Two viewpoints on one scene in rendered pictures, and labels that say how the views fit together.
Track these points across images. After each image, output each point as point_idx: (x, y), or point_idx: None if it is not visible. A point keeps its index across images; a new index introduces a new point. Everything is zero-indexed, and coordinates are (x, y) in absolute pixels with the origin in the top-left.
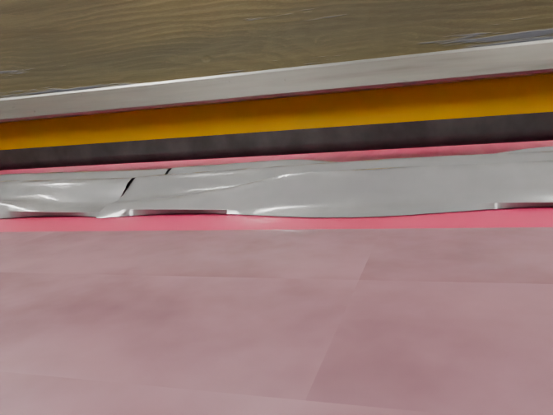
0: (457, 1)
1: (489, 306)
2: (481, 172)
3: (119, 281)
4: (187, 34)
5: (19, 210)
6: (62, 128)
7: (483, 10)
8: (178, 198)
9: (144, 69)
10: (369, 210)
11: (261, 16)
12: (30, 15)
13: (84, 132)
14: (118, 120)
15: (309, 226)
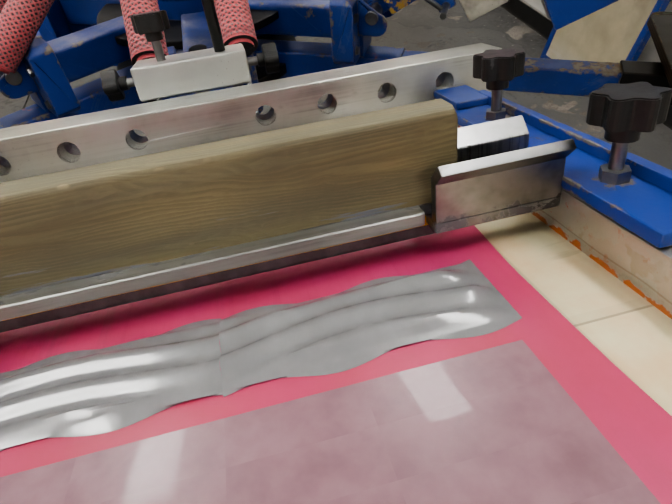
0: (336, 199)
1: (413, 430)
2: (380, 332)
3: (308, 450)
4: (176, 232)
5: (172, 403)
6: None
7: (349, 202)
8: (258, 373)
9: (147, 255)
10: (347, 363)
11: (226, 217)
12: (37, 234)
13: None
14: None
15: (333, 383)
